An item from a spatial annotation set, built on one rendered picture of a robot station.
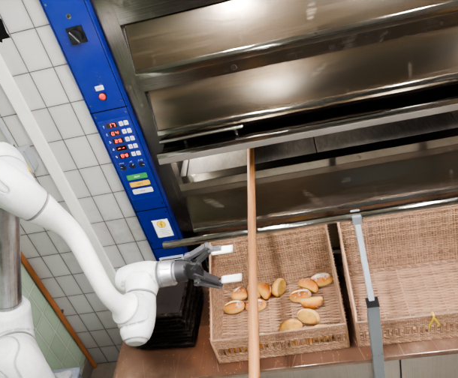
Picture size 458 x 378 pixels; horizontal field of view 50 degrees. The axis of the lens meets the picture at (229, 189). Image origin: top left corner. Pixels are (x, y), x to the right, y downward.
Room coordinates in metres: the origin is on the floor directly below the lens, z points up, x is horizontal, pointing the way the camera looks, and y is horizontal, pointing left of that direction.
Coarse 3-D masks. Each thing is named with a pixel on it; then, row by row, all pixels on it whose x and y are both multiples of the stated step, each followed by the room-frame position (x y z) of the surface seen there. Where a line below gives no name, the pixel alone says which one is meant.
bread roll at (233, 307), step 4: (232, 300) 1.55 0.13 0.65; (236, 300) 1.54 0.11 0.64; (224, 304) 1.55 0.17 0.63; (228, 304) 1.53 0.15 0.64; (232, 304) 1.53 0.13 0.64; (236, 304) 1.52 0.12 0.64; (240, 304) 1.52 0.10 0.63; (244, 304) 1.53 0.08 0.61; (224, 308) 1.53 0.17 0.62; (228, 308) 1.52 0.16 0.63; (232, 308) 1.51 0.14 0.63; (236, 308) 1.51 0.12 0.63; (240, 308) 1.51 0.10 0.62; (228, 312) 1.51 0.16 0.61; (232, 312) 1.51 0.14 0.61; (236, 312) 1.51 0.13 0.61
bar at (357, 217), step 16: (384, 208) 1.27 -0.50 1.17; (400, 208) 1.25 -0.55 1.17; (416, 208) 1.24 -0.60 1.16; (272, 224) 1.36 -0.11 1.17; (288, 224) 1.34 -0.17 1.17; (304, 224) 1.32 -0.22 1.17; (320, 224) 1.31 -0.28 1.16; (176, 240) 1.43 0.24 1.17; (192, 240) 1.41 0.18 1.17; (208, 240) 1.39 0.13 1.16; (368, 272) 1.15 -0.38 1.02; (368, 288) 1.12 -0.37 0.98; (368, 304) 1.07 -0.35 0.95; (368, 320) 1.08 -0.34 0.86
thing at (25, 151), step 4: (20, 148) 1.88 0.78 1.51; (24, 148) 1.87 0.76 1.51; (28, 148) 1.88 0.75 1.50; (20, 152) 1.84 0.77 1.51; (24, 152) 1.84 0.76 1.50; (28, 152) 1.86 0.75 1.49; (32, 152) 1.89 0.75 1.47; (24, 156) 1.83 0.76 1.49; (28, 156) 1.85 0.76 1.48; (32, 156) 1.88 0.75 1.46; (28, 160) 1.84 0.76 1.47; (32, 160) 1.86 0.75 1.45; (36, 160) 1.89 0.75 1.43; (28, 164) 1.83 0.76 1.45; (32, 164) 1.85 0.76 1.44; (36, 164) 1.87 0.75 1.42; (28, 168) 1.83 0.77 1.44; (32, 168) 1.84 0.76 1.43
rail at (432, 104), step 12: (396, 108) 1.48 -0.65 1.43; (408, 108) 1.46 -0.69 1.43; (420, 108) 1.45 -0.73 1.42; (336, 120) 1.51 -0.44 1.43; (348, 120) 1.50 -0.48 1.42; (360, 120) 1.49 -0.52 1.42; (276, 132) 1.55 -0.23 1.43; (288, 132) 1.54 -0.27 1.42; (300, 132) 1.53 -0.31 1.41; (204, 144) 1.62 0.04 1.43; (216, 144) 1.60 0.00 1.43; (228, 144) 1.59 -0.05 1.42; (168, 156) 1.63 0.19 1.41
